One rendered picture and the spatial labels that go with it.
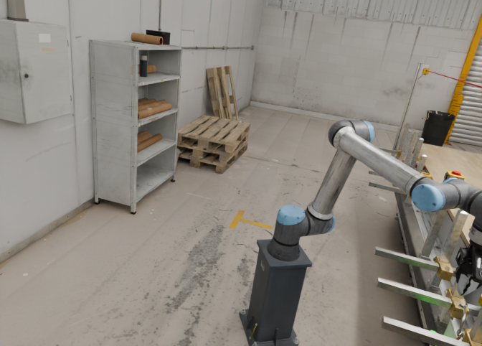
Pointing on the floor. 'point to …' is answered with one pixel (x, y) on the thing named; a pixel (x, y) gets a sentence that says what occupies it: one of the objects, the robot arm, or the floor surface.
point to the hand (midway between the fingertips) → (462, 293)
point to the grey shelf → (150, 182)
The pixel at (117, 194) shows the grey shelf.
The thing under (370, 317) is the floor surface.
